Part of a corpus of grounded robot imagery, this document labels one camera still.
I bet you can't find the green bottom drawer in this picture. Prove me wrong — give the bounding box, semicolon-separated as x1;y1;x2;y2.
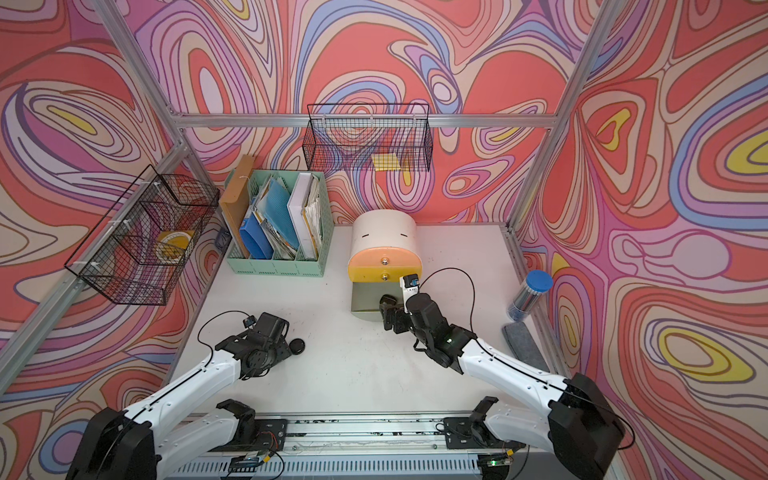
350;283;385;322

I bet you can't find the black earphone case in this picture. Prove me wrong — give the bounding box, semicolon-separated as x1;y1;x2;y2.
289;338;306;355

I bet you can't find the yellow drawer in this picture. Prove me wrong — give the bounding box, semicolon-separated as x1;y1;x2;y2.
348;265;422;283

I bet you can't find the orange top drawer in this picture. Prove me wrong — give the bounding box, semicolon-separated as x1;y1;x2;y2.
348;247;422;271

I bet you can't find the white three-drawer cabinet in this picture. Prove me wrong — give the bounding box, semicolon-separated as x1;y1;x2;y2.
350;209;420;258

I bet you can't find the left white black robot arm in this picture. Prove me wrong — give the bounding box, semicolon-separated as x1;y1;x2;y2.
67;313;306;479

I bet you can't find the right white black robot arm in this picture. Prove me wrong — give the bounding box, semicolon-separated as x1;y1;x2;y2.
379;293;626;479

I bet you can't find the green file organizer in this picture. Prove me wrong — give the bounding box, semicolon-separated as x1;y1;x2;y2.
227;170;334;277

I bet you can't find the blue folder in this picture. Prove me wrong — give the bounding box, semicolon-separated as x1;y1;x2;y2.
239;209;274;260

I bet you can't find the blue-capped clear tube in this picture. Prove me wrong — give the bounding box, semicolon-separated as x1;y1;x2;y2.
507;270;554;322

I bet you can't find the yellow tape roll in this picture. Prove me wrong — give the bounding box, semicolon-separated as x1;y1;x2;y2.
155;230;194;264

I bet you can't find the teal folder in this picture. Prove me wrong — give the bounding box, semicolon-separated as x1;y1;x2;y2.
256;176;299;258

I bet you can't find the white binder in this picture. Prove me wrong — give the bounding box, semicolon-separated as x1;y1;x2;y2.
287;172;318;260

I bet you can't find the brown folder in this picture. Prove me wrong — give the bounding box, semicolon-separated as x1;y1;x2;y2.
219;156;255;258

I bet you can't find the yellow sticky note pad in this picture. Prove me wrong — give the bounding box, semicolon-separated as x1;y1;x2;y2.
371;153;402;172

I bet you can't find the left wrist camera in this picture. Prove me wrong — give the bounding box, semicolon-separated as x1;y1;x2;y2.
243;315;257;329

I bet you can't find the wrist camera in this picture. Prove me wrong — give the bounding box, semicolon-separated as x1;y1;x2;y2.
243;315;257;329
399;274;420;314

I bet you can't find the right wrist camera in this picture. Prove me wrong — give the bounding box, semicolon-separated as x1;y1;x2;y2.
399;274;420;314

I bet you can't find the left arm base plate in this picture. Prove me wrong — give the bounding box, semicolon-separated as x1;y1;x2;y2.
212;419;288;452

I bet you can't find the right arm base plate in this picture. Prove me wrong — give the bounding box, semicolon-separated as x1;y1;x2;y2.
436;416;526;451

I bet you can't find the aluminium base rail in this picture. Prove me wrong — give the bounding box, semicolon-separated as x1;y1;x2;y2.
119;410;619;480

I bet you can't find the left black wire basket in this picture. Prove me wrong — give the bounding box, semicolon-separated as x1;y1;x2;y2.
64;166;219;306

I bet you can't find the black wire basket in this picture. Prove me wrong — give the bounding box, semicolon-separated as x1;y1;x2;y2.
64;166;219;306
302;101;434;174

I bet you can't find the rear black wire basket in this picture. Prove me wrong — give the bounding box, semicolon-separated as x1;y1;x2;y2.
302;101;434;174

